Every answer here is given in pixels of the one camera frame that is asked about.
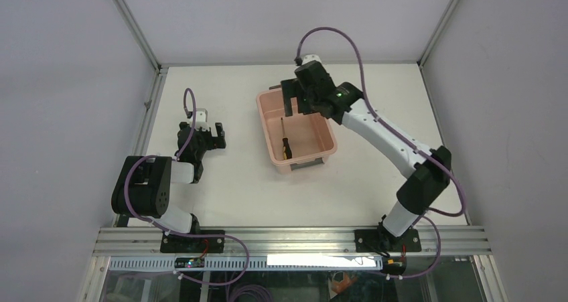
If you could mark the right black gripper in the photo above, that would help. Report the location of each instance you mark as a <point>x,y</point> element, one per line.
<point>291,88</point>

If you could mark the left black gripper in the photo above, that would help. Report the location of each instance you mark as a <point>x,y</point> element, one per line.
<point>214,142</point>

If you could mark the black yellow screwdriver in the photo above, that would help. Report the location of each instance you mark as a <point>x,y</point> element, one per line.
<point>287,152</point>

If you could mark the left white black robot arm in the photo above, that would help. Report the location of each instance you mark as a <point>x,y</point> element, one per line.
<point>143,187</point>

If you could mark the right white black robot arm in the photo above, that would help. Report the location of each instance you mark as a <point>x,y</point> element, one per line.
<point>423,168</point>

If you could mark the pink plastic bin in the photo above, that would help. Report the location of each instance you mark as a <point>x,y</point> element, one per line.
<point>311,137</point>

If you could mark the orange object below table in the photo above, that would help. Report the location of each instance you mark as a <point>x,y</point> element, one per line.
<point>342,280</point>

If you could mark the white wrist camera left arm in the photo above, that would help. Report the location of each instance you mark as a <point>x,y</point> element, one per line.
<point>198,119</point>

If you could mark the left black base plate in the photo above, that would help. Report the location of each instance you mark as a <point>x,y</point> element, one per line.
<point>192,242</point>

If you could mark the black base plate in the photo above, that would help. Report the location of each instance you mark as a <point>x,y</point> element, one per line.
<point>375,240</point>
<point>192,242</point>

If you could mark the aluminium front rail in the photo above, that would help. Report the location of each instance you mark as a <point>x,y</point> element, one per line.
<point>449,240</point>

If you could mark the white slotted cable duct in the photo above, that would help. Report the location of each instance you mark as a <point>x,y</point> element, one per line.
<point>271,262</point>

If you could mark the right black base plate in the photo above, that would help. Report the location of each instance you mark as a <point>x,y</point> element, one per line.
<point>375,240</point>

